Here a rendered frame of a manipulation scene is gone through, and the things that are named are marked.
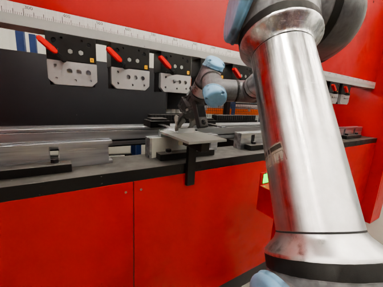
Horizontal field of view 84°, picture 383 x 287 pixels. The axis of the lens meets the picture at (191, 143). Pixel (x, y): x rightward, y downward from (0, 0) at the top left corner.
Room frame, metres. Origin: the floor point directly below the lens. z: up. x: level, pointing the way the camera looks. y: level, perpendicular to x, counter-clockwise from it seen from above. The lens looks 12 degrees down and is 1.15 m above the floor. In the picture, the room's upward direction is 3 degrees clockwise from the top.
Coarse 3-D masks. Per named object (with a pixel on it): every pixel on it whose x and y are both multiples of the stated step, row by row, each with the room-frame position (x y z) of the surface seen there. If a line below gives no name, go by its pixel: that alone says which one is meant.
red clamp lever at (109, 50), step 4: (108, 48) 0.79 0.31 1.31; (108, 52) 0.80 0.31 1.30; (112, 52) 0.80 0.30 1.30; (112, 56) 0.81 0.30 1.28; (116, 56) 0.80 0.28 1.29; (116, 60) 0.82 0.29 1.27; (120, 60) 0.81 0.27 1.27; (124, 64) 0.82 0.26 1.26; (128, 64) 0.83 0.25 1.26; (124, 68) 0.83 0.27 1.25; (128, 68) 0.83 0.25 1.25
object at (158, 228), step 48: (96, 192) 0.70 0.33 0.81; (144, 192) 0.79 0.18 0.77; (192, 192) 0.91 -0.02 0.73; (240, 192) 1.08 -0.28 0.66; (0, 240) 0.55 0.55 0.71; (48, 240) 0.62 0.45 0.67; (96, 240) 0.69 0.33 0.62; (144, 240) 0.79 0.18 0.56; (192, 240) 0.92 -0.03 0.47; (240, 240) 1.11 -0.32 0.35
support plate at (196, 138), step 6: (162, 132) 0.93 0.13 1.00; (168, 132) 0.93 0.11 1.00; (174, 132) 0.94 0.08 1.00; (174, 138) 0.84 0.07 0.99; (180, 138) 0.80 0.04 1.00; (186, 138) 0.81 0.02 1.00; (192, 138) 0.81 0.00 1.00; (198, 138) 0.82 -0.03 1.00; (204, 138) 0.83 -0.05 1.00; (210, 138) 0.83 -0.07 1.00; (216, 138) 0.84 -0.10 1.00; (222, 138) 0.85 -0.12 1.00
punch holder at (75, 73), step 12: (48, 36) 0.73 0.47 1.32; (60, 36) 0.75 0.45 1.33; (72, 36) 0.77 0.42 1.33; (60, 48) 0.75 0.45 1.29; (72, 48) 0.77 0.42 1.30; (84, 48) 0.79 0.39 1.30; (48, 60) 0.72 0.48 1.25; (60, 60) 0.74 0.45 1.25; (72, 60) 0.76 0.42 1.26; (84, 60) 0.78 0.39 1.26; (48, 72) 0.72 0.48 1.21; (60, 72) 0.74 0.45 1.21; (72, 72) 0.76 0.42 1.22; (84, 72) 0.78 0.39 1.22; (96, 72) 0.80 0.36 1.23; (60, 84) 0.74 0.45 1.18; (72, 84) 0.76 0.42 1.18; (84, 84) 0.78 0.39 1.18
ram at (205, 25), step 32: (32, 0) 0.71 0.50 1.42; (64, 0) 0.76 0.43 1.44; (96, 0) 0.81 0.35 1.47; (128, 0) 0.87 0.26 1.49; (160, 0) 0.94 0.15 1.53; (192, 0) 1.02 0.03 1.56; (224, 0) 1.11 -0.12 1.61; (32, 32) 0.77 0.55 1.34; (64, 32) 0.76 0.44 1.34; (96, 32) 0.81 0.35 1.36; (160, 32) 0.94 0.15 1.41; (192, 32) 1.02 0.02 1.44; (352, 64) 1.86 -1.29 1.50
